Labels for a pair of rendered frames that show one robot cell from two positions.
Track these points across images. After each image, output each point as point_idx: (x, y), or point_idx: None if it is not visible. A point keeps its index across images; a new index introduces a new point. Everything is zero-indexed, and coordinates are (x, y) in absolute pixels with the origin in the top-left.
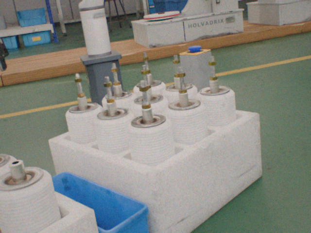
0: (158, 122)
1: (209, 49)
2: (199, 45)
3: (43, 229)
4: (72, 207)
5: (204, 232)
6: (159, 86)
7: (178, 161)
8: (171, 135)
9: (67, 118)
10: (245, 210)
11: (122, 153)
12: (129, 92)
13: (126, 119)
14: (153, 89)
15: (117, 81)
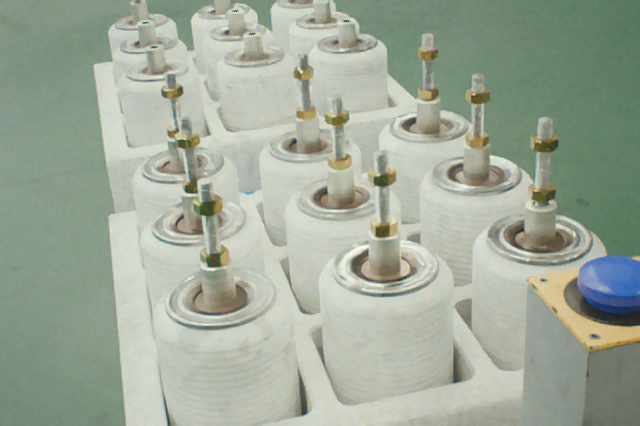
0: (151, 168)
1: (585, 341)
2: (610, 288)
3: (123, 132)
4: (139, 150)
5: (119, 422)
6: (483, 251)
7: (111, 250)
8: (142, 214)
9: None
10: None
11: (249, 208)
12: (468, 188)
13: (261, 160)
14: (475, 242)
15: (472, 133)
